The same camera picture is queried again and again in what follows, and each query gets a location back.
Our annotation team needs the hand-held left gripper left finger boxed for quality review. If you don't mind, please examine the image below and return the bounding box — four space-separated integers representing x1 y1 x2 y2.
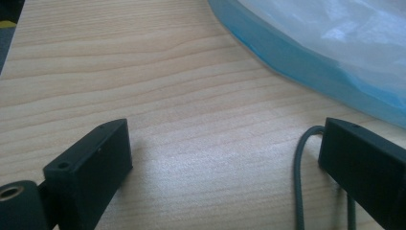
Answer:
42 118 134 230

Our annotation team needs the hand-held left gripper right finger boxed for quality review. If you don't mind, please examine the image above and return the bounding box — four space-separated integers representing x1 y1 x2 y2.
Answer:
318 117 406 230

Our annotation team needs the blue plastic bag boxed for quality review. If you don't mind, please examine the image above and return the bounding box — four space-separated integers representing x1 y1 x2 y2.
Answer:
207 0 406 129

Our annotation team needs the grey cable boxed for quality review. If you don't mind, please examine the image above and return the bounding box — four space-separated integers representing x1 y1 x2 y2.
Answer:
293 125 357 230

